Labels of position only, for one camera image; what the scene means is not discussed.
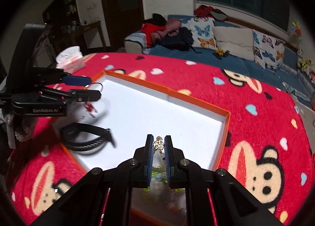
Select yellow toy truck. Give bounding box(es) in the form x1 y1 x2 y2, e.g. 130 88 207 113
212 49 230 60

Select dark wooden door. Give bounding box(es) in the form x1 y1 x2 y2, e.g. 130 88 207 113
101 0 144 51

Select left butterfly pillow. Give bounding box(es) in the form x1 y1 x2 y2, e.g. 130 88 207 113
182 17 217 50

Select colourful bead bracelet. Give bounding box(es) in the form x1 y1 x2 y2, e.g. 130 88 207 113
137 164 186 217

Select pile of clothes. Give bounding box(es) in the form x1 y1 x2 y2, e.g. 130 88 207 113
124 14 194 54

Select orange shallow tray box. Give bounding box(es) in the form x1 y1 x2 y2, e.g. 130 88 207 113
52 70 231 226

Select black smart band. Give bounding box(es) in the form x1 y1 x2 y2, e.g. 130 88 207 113
59 123 116 152

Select red clothes on sill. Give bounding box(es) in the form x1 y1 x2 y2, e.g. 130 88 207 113
194 5 229 22

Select red monkey print blanket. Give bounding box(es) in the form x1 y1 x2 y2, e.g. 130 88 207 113
10 53 314 225

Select blue sofa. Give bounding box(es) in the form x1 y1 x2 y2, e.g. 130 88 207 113
124 31 314 108

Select butterfly pillow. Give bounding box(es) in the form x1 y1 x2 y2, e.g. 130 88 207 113
252 30 286 70
182 17 217 50

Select dark display shelf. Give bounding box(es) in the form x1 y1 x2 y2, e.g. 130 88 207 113
42 0 80 54

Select red knotted string ornament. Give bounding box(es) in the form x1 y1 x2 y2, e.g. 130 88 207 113
84 102 98 118

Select right butterfly pillow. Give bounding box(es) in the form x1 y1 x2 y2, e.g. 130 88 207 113
252 30 286 70

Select plush toys pile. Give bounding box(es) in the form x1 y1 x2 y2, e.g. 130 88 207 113
297 47 314 82

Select pink tissue pack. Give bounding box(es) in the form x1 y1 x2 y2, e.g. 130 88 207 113
56 46 85 74

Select colourful pinwheel toy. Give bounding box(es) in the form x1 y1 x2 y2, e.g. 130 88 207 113
292 21 302 46

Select beige pillow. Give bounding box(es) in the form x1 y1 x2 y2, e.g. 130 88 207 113
213 26 254 61

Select dark wooden side table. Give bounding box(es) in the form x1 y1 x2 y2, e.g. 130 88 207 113
66 20 107 49

